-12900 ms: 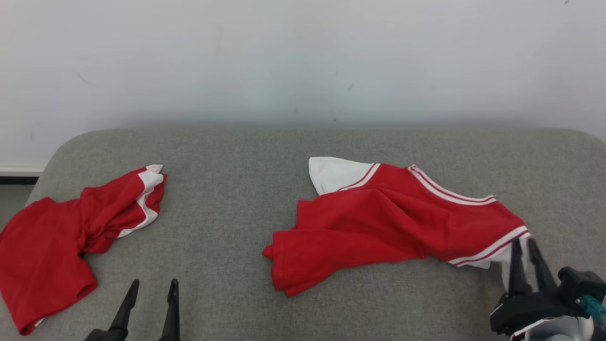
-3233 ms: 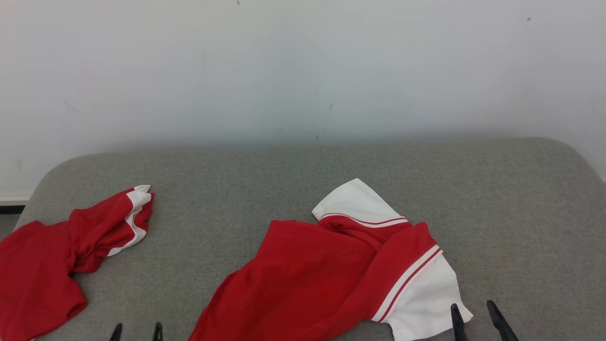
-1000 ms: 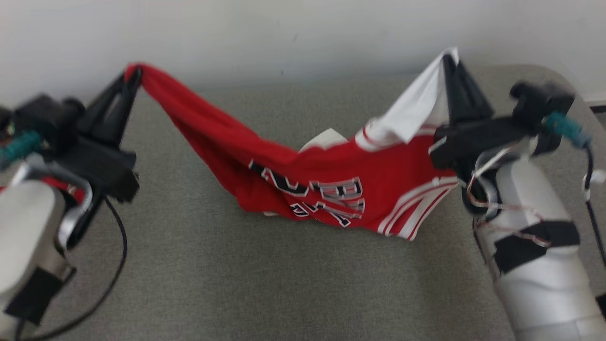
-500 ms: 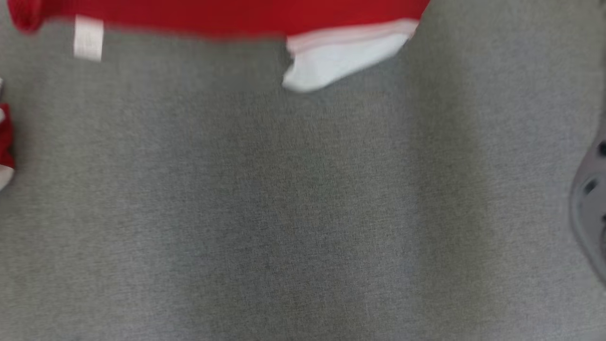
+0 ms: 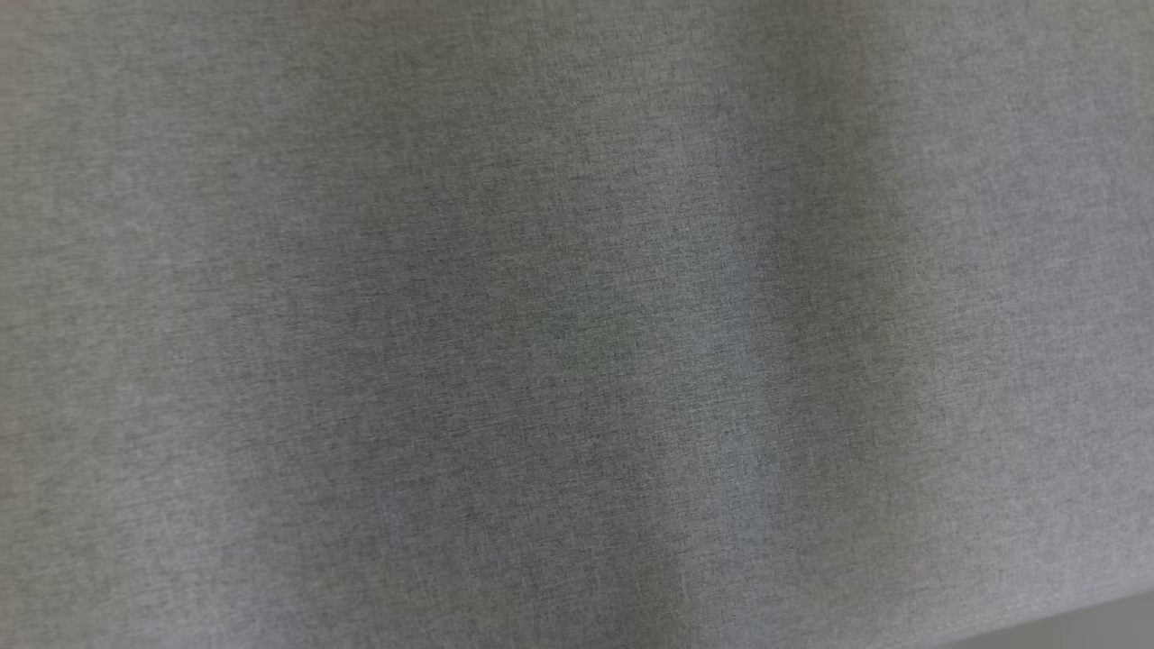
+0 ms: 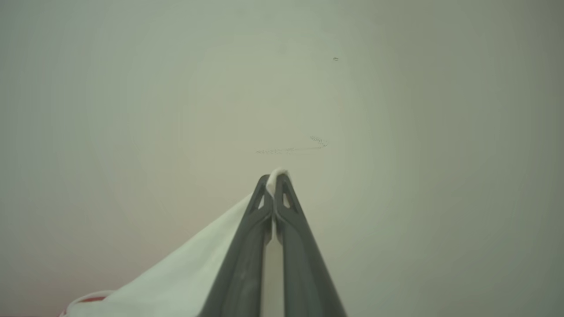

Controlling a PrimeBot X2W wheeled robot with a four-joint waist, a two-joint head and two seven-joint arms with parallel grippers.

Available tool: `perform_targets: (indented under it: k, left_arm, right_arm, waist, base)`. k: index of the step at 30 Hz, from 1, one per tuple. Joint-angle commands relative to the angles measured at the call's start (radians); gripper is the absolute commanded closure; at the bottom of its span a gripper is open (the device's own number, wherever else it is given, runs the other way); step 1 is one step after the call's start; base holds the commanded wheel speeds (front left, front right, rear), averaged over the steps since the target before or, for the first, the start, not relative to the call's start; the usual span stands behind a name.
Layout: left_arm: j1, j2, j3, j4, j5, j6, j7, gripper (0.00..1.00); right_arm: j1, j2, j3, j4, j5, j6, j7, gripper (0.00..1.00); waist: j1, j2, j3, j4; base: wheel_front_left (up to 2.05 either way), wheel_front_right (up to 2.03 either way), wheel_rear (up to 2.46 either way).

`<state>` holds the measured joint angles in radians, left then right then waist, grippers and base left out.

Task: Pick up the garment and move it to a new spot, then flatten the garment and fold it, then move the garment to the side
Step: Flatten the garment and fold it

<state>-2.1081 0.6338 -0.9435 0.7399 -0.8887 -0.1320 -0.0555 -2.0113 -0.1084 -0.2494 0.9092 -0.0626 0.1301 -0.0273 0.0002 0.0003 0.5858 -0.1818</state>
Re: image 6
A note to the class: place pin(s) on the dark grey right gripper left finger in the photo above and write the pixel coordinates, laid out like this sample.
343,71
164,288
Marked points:
242,273

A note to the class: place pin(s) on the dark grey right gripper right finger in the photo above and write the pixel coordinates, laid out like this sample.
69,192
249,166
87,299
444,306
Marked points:
304,273

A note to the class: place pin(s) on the red Bulls basketball jersey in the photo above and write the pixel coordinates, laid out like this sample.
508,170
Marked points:
176,281

